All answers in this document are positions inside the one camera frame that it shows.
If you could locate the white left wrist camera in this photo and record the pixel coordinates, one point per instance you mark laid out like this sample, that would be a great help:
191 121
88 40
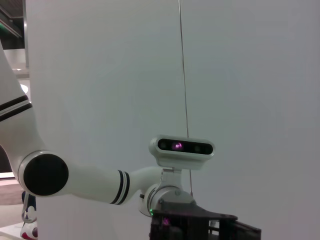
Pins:
181 146

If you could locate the silver camera mount bracket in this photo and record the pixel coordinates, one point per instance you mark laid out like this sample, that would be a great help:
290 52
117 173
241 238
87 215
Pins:
171 178

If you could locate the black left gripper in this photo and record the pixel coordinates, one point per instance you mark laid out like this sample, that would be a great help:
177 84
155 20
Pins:
180 222

